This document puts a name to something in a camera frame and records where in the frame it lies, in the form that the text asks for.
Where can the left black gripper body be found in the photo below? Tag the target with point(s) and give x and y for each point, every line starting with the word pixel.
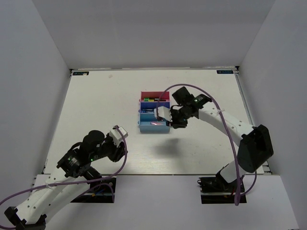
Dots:
pixel 109 148

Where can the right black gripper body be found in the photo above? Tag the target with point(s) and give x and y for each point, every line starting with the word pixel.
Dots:
pixel 179 117

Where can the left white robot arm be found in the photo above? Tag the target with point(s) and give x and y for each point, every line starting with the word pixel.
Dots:
pixel 46 200

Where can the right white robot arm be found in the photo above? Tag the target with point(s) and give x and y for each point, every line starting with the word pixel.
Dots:
pixel 251 145

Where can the dark blue container bin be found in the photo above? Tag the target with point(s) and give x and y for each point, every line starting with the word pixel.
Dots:
pixel 150 106

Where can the red container bin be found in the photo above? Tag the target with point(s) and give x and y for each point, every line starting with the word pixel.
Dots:
pixel 154 94

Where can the light blue container bin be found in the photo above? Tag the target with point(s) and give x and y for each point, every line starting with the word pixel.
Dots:
pixel 146 127

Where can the right blue table label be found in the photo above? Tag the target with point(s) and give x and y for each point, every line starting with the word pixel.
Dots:
pixel 225 72

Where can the blue table label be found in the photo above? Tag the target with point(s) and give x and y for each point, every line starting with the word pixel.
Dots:
pixel 80 73
pixel 225 72

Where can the left blue table label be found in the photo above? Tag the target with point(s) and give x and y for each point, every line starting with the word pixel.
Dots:
pixel 80 73

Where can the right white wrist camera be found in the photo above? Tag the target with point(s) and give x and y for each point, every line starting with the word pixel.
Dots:
pixel 163 113

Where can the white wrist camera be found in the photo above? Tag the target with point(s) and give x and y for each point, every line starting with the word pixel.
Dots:
pixel 117 135
pixel 163 113

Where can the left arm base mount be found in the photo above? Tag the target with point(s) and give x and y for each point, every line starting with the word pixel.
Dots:
pixel 99 195

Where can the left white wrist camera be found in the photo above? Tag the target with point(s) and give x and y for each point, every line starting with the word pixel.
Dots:
pixel 117 135

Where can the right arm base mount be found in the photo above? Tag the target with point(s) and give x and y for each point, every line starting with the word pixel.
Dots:
pixel 212 193

